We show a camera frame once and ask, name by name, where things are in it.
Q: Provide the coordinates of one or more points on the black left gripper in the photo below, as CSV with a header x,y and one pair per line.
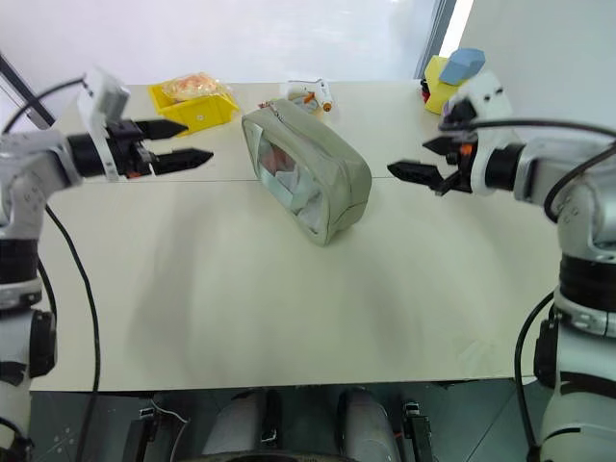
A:
x,y
126,151

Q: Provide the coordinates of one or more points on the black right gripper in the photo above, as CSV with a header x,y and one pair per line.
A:
x,y
463,168

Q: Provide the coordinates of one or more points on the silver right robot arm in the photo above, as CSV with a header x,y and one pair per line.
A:
x,y
577,231

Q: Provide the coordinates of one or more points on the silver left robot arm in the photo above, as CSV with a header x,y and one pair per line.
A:
x,y
29,159

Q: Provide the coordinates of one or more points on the sage green zippered pouch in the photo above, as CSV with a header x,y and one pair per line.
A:
x,y
332,159

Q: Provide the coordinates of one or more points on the yellow plastic parts bin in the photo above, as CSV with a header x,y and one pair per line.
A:
x,y
204,116

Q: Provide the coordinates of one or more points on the clear bag of orange snacks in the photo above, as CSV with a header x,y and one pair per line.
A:
x,y
192,85

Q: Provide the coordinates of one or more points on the small red and black item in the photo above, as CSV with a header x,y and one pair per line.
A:
x,y
425,91

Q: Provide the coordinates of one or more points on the yellow foam block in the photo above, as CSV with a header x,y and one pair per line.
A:
x,y
439,89

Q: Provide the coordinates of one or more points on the blue foam block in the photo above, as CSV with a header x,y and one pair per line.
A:
x,y
462,65

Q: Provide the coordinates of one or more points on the small red patterned item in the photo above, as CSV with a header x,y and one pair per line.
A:
x,y
265,104

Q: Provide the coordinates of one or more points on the dark diagonal metal bar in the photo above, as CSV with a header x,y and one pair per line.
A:
x,y
24,89

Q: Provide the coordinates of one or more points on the grey rounded robot leg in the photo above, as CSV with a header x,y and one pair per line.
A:
x,y
236,423
368,423

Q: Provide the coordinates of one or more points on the black table clamp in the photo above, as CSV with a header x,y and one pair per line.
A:
x,y
142,433
418,430

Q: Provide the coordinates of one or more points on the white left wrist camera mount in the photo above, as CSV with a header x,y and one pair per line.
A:
x,y
102,98

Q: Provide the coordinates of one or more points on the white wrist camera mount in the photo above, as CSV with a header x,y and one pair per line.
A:
x,y
488,94
102,98

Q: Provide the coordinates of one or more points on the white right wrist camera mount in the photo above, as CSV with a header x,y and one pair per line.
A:
x,y
488,94

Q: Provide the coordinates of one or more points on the dark window frame strip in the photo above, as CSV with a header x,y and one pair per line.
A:
x,y
435,33

